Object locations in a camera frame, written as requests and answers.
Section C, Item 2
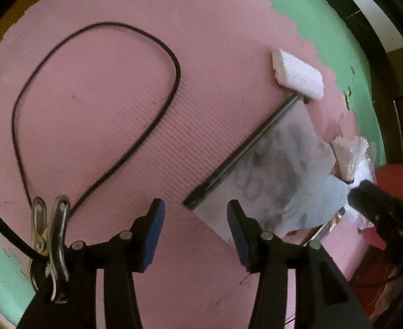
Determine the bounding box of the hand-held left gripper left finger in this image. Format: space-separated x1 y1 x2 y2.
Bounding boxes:
16 198 166 329

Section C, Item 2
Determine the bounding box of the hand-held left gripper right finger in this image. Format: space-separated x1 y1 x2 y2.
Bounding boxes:
227 199 373 329

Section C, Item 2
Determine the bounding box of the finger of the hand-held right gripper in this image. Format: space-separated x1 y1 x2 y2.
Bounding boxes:
349 180 399 225

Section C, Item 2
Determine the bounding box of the red bin with green rim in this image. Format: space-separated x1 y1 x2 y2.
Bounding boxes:
357 164 403 252

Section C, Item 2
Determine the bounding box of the clear plastic bag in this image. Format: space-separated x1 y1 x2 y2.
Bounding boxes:
344 140 380 230

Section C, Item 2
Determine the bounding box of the white feather shuttlecock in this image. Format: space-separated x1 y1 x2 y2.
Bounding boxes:
332 136 370 184

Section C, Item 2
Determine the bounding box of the red patterned bedspread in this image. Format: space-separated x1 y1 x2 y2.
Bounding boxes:
349 240 403 319

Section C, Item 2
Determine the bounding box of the metal spring clip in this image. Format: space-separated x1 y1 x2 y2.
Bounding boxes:
30 195 71 304

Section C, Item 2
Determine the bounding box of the white foam block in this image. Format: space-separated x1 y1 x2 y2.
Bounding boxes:
272 49 325 103

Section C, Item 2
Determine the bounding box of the thick black cable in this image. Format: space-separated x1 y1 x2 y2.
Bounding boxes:
0 195 48 264

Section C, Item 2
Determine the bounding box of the thin black cable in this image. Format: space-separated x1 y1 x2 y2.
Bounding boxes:
11 22 181 209

